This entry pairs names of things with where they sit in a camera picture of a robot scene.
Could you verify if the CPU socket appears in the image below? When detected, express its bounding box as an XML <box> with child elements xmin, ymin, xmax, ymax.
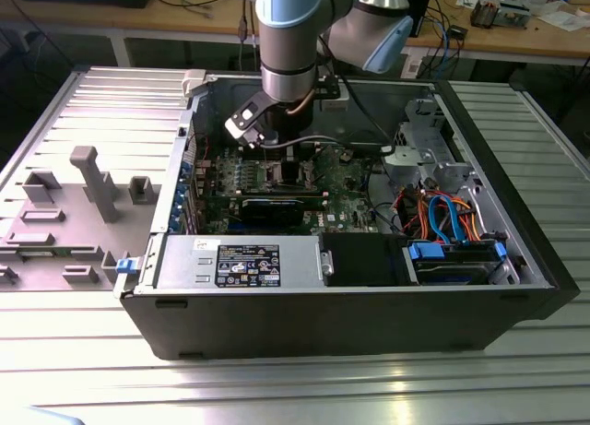
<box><xmin>257</xmin><ymin>159</ymin><xmax>323</xmax><ymax>190</ymax></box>

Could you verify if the green motherboard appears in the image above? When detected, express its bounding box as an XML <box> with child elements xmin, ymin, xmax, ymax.
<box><xmin>183</xmin><ymin>134</ymin><xmax>393</xmax><ymax>236</ymax></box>

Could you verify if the black graphics card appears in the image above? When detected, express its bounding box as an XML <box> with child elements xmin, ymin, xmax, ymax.
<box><xmin>229</xmin><ymin>195</ymin><xmax>308</xmax><ymax>228</ymax></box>

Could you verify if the grey plastic case latch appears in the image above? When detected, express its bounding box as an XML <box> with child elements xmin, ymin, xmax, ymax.
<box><xmin>181</xmin><ymin>68</ymin><xmax>209</xmax><ymax>99</ymax></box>

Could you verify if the silver metal drive cage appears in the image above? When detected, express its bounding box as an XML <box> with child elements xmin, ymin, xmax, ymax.
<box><xmin>380</xmin><ymin>97</ymin><xmax>483</xmax><ymax>192</ymax></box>

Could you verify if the black power supply label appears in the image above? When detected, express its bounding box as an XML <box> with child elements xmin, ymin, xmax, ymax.
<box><xmin>216</xmin><ymin>243</ymin><xmax>281</xmax><ymax>289</ymax></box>

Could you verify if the wooden desk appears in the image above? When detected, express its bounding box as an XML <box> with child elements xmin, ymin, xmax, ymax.
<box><xmin>0</xmin><ymin>0</ymin><xmax>590</xmax><ymax>69</ymax></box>

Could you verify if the tall black box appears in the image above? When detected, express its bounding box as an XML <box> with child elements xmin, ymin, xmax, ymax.
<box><xmin>407</xmin><ymin>0</ymin><xmax>434</xmax><ymax>39</ymax></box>

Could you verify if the silver power supply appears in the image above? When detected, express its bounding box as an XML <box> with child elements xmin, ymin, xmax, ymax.
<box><xmin>154</xmin><ymin>233</ymin><xmax>324</xmax><ymax>291</ymax></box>

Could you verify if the black PC case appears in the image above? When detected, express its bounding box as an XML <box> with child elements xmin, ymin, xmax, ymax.
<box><xmin>112</xmin><ymin>67</ymin><xmax>582</xmax><ymax>362</ymax></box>

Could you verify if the hard disk in blue carrier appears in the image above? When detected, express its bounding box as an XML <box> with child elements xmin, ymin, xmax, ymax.
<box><xmin>404</xmin><ymin>240</ymin><xmax>508</xmax><ymax>288</ymax></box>

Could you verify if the grey electronic device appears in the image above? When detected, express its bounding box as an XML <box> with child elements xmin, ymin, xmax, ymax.
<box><xmin>495</xmin><ymin>0</ymin><xmax>532</xmax><ymax>30</ymax></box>

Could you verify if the grey parts rack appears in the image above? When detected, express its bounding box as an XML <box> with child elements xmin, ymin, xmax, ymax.
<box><xmin>0</xmin><ymin>145</ymin><xmax>160</xmax><ymax>293</ymax></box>

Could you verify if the green RAM stick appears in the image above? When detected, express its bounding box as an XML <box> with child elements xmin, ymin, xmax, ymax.
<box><xmin>20</xmin><ymin>247</ymin><xmax>71</xmax><ymax>259</ymax></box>

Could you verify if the black camera cable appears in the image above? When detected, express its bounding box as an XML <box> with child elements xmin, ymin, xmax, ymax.
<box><xmin>255</xmin><ymin>72</ymin><xmax>397</xmax><ymax>157</ymax></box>

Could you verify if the copper coloured cable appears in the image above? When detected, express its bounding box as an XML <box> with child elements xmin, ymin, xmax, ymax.
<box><xmin>285</xmin><ymin>89</ymin><xmax>320</xmax><ymax>118</ymax></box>

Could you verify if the black and white wrist camera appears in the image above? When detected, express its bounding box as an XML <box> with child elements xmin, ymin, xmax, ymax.
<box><xmin>224</xmin><ymin>94</ymin><xmax>280</xmax><ymax>148</ymax></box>

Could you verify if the thin red wire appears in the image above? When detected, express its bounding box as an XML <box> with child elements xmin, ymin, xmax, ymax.
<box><xmin>186</xmin><ymin>133</ymin><xmax>212</xmax><ymax>164</ymax></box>

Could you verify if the thick black cable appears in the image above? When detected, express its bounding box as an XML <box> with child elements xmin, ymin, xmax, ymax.
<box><xmin>362</xmin><ymin>157</ymin><xmax>397</xmax><ymax>205</ymax></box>

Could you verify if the red power wire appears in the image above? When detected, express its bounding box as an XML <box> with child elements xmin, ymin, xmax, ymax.
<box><xmin>391</xmin><ymin>188</ymin><xmax>419</xmax><ymax>236</ymax></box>

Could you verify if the blue data wire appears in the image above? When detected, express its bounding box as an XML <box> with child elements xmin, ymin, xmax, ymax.
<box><xmin>426</xmin><ymin>190</ymin><xmax>469</xmax><ymax>247</ymax></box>

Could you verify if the orange power wire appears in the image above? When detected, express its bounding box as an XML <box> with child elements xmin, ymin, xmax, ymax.
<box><xmin>412</xmin><ymin>187</ymin><xmax>485</xmax><ymax>242</ymax></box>

